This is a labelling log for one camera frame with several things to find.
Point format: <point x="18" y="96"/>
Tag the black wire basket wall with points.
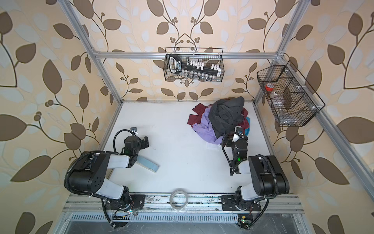
<point x="208" y="56"/>
<point x="292" y="98"/>

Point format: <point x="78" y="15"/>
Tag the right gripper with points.
<point x="239" y="140"/>

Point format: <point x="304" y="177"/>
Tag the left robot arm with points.
<point x="86" y="176"/>

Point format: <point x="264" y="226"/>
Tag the maroon cloth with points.
<point x="200" y="108"/>

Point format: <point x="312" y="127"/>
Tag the black wire basket back wall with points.
<point x="208" y="56"/>

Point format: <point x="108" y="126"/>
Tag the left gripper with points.
<point x="143" y="143"/>

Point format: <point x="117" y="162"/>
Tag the dark grey cloth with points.
<point x="225" y="115"/>

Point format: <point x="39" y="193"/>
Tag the black wire basket right wall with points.
<point x="292" y="98"/>

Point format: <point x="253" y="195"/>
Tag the clear bottle red cap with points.
<point x="279" y="102"/>

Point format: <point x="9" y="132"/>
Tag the socket set rail with handle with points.
<point x="178" y="64"/>

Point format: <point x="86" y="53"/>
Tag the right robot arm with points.
<point x="267" y="180"/>

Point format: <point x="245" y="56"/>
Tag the purple cloth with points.
<point x="205" y="130"/>

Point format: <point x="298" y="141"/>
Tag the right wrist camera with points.
<point x="238" y="134"/>

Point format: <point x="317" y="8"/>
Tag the light blue folded cloth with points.
<point x="146" y="163"/>

